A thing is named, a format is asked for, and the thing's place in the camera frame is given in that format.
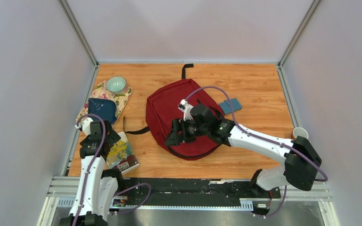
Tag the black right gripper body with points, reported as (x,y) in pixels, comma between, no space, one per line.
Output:
(190,129)

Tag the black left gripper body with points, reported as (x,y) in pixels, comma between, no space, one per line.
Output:
(112,137)

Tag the yellow cover book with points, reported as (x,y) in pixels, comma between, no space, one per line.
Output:
(121,156)

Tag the red backpack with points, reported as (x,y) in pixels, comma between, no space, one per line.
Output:
(162,108)

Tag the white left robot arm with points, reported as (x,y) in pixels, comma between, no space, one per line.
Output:
(97,185)

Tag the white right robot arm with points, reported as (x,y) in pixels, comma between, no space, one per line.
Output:
(299,162)

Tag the dark blue leaf plate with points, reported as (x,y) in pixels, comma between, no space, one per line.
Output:
(104,108)

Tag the blue snap wallet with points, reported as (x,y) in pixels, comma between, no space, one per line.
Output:
(227,105)

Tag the floral tray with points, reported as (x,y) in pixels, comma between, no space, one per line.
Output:
(101,92)

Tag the light green ceramic bowl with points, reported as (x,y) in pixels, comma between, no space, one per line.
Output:
(116,85)

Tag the orange white mug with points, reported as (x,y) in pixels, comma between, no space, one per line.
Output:
(299,132)

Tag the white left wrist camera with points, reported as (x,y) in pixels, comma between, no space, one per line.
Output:
(85,126)

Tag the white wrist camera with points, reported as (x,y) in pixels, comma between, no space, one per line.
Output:
(185,107)
(85,126)

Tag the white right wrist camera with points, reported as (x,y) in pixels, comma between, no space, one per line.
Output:
(185,107)

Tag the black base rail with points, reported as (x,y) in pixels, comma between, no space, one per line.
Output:
(189,192)

